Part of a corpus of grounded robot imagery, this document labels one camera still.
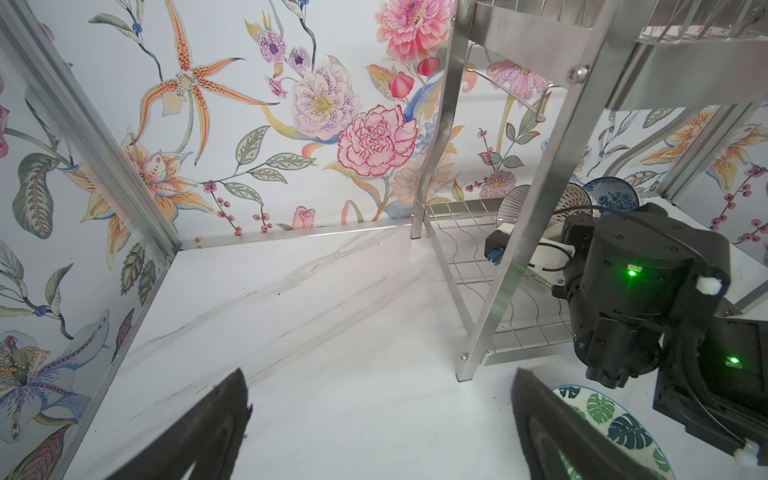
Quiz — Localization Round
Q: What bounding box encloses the purple striped bowl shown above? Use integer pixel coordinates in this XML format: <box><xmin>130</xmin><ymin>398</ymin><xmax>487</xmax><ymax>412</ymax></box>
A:
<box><xmin>496</xmin><ymin>185</ymin><xmax>530</xmax><ymax>226</ymax></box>

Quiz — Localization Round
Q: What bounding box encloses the white red-patterned bowl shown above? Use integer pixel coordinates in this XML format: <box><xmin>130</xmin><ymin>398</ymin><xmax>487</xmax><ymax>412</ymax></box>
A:
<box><xmin>548</xmin><ymin>182</ymin><xmax>595</xmax><ymax>227</ymax></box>

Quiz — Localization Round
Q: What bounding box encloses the blue floral ceramic bowl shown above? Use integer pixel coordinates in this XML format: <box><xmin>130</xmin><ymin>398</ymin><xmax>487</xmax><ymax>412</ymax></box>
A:
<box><xmin>584</xmin><ymin>177</ymin><xmax>640</xmax><ymax>211</ymax></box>

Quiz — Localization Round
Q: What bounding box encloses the steel two-tier dish rack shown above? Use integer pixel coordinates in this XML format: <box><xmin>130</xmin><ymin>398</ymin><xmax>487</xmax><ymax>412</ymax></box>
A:
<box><xmin>411</xmin><ymin>1</ymin><xmax>767</xmax><ymax>382</ymax></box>

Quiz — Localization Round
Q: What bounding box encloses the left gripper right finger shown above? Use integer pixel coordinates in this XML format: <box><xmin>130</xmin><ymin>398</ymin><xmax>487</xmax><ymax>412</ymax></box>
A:
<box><xmin>511</xmin><ymin>369</ymin><xmax>653</xmax><ymax>479</ymax></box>

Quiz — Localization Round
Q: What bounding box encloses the aluminium frame post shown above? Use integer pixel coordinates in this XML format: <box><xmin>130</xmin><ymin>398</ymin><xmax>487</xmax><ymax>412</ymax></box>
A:
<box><xmin>655</xmin><ymin>103</ymin><xmax>759</xmax><ymax>203</ymax></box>
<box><xmin>1</xmin><ymin>1</ymin><xmax>181</xmax><ymax>263</ymax></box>

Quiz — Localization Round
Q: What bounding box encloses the left aluminium frame post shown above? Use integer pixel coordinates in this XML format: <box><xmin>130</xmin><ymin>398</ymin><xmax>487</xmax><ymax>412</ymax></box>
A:
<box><xmin>1</xmin><ymin>1</ymin><xmax>181</xmax><ymax>263</ymax></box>

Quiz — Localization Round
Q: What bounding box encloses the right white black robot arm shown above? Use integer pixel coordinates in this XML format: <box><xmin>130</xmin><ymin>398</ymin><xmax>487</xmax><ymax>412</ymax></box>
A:
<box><xmin>553</xmin><ymin>204</ymin><xmax>767</xmax><ymax>466</ymax></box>

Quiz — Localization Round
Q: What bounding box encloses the blue-rimmed leaf bowl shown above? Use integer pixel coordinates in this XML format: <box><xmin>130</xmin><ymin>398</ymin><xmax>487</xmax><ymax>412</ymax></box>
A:
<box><xmin>552</xmin><ymin>384</ymin><xmax>676</xmax><ymax>479</ymax></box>

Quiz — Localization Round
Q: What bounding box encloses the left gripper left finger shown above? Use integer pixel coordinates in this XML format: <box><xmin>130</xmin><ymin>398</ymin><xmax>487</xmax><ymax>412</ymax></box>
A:
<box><xmin>110</xmin><ymin>369</ymin><xmax>252</xmax><ymax>480</ymax></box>

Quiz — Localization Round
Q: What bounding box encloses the right aluminium frame post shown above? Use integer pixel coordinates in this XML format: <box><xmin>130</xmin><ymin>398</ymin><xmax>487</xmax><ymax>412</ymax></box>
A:
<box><xmin>655</xmin><ymin>103</ymin><xmax>759</xmax><ymax>203</ymax></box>

